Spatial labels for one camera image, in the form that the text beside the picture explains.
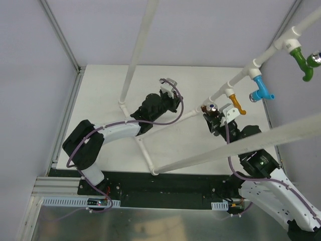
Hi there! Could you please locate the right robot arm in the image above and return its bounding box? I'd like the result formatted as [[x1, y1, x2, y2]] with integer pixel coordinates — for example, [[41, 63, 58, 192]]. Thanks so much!
[[217, 149, 320, 240]]

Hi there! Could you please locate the green water faucet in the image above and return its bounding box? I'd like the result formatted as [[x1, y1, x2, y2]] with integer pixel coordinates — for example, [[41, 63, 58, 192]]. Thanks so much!
[[290, 47, 320, 82]]

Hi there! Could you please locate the white cable duct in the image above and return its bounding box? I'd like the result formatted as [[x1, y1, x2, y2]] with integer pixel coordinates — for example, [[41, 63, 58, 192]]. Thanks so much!
[[43, 197, 111, 208], [211, 201, 229, 211]]

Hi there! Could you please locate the right aluminium frame post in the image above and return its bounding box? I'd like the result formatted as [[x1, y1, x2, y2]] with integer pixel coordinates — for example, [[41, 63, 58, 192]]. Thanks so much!
[[253, 0, 303, 69]]

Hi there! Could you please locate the left white cable duct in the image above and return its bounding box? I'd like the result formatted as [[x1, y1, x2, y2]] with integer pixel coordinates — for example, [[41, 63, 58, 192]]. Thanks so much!
[[43, 197, 111, 208]]

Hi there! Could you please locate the left aluminium frame post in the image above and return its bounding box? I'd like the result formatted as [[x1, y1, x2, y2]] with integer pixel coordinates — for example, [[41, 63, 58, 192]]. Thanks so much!
[[38, 0, 81, 73]]

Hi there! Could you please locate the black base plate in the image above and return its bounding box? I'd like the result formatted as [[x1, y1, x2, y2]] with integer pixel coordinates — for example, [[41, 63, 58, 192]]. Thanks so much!
[[77, 172, 259, 209]]

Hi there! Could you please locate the blue water faucet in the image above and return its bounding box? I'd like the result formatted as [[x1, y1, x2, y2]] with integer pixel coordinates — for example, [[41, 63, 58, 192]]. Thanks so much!
[[249, 75, 275, 102]]

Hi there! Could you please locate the right white cable duct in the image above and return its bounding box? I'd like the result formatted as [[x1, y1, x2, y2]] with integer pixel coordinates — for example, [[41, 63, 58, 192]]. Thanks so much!
[[211, 201, 229, 211]]

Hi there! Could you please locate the orange water faucet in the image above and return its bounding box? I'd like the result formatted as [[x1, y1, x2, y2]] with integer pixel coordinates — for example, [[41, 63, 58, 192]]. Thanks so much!
[[229, 94, 247, 115]]

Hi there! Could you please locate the brown water faucet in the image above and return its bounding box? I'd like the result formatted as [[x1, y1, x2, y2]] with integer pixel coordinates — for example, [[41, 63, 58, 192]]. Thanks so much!
[[201, 103, 219, 116]]

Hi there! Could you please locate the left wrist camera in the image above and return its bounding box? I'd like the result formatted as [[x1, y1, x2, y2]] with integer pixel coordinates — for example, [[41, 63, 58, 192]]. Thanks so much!
[[159, 78, 177, 98]]

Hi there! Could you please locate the aluminium frame post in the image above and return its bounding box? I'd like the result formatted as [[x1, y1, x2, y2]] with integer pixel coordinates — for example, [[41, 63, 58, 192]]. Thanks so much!
[[253, 0, 303, 69], [38, 0, 81, 73]]

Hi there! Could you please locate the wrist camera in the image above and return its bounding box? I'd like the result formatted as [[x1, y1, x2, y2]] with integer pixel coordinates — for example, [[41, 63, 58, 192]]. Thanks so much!
[[221, 103, 240, 124], [159, 78, 177, 98]]

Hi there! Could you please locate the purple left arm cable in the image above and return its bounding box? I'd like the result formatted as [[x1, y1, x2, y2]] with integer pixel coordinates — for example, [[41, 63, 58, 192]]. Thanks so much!
[[66, 78, 187, 169]]

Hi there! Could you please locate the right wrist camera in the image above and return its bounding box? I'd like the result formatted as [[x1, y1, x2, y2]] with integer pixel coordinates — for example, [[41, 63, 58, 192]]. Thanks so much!
[[221, 103, 240, 124]]

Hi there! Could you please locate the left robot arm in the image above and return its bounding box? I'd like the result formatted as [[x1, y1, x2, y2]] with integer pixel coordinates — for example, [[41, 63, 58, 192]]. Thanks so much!
[[62, 90, 183, 195]]

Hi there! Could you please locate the white PVC pipe frame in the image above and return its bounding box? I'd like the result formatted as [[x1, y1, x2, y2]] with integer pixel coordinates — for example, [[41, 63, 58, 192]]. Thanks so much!
[[117, 0, 321, 176]]

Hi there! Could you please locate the aluminium front rail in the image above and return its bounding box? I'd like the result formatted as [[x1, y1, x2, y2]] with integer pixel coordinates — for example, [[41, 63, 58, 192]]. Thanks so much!
[[32, 177, 81, 196]]

